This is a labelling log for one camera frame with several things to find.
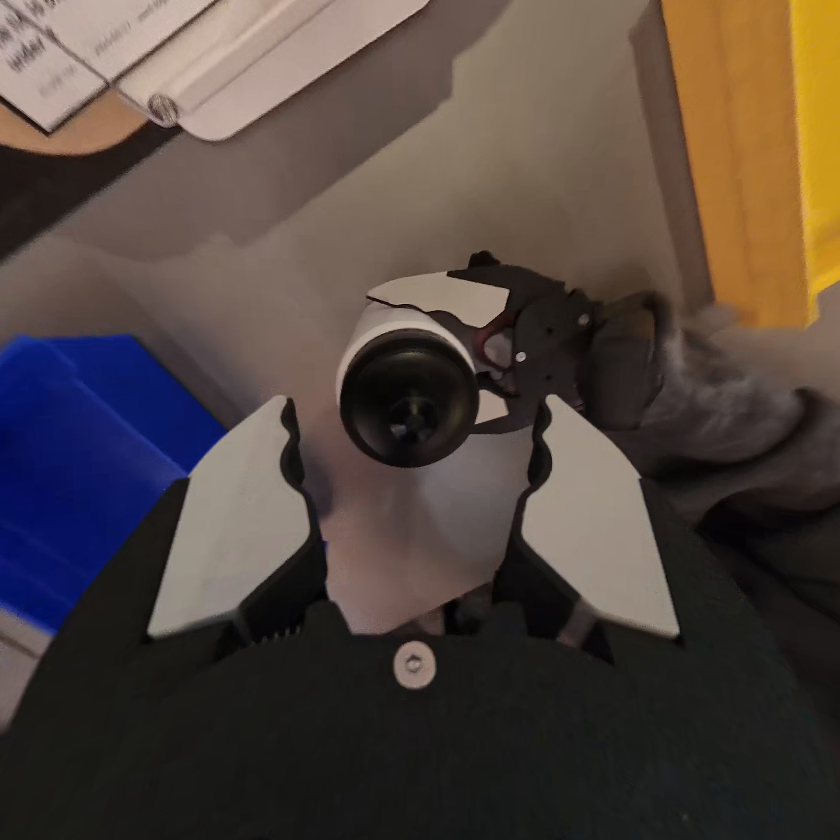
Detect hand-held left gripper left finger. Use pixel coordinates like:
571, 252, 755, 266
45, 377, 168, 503
147, 395, 328, 643

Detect blue plastic bin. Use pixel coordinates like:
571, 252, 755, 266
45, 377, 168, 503
0, 333, 228, 636

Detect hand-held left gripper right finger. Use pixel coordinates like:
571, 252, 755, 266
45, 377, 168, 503
495, 394, 681, 648

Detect yellow plastic bin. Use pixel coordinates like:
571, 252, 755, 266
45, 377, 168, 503
661, 0, 840, 329

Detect printed instruction sheet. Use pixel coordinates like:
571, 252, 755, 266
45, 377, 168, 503
0, 0, 217, 135

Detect black bottle lid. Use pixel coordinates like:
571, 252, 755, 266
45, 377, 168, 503
339, 330, 480, 468

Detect instruction sheet on stand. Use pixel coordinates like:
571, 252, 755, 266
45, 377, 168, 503
0, 0, 431, 155

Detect white plastic bottle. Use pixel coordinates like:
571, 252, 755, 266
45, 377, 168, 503
336, 303, 483, 411

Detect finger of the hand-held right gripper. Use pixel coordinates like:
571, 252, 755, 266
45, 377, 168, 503
366, 269, 514, 329
469, 387, 526, 435

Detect person's right forearm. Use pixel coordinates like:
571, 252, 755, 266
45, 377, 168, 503
646, 302, 840, 526

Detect person's leg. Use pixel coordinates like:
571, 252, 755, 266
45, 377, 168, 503
696, 486, 840, 697

